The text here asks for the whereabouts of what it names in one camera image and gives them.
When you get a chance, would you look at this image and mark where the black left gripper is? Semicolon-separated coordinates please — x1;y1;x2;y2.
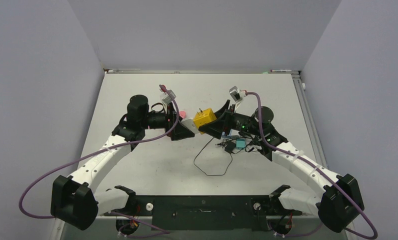
140;102;194;140

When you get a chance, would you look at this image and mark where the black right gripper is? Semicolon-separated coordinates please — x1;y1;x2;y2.
199;100;263;139

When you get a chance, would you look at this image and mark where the white charger block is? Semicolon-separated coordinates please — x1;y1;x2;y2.
181;118;200;135

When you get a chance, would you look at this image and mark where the yellow block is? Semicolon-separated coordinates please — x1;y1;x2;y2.
193;108;217;129

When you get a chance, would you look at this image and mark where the pink triangular power strip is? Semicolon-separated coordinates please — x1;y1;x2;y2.
178;111;187;121

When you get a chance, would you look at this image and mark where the black TP-Link adapter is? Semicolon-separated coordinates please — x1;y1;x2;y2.
223;141;236;154

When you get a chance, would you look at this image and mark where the teal block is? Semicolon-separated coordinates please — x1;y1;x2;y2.
235;138;247;150

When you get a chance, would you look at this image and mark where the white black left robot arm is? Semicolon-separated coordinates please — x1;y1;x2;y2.
50;94;198;230

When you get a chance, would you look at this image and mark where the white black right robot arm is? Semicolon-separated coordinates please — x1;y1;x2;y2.
198;101;365;233

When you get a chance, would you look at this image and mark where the long black adapter cable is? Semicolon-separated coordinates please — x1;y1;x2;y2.
193;135;263;177

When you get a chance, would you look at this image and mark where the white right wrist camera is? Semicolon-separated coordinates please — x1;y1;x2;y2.
229;86;247;106

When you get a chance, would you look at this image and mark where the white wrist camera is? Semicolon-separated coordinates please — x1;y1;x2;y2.
229;86;247;106
159;84;177;111

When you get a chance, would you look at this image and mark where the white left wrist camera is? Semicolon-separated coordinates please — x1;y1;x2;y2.
159;84;177;111

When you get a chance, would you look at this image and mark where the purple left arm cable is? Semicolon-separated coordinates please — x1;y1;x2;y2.
18;84;181;239

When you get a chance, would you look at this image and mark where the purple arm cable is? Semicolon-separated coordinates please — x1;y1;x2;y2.
18;84;181;239
245;91;379;240

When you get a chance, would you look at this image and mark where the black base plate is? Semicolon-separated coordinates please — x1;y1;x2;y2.
117;195;302;231

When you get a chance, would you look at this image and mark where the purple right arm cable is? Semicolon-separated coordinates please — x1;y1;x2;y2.
245;91;379;240

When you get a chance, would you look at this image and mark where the aluminium frame rail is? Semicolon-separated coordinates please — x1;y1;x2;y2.
291;71;328;167

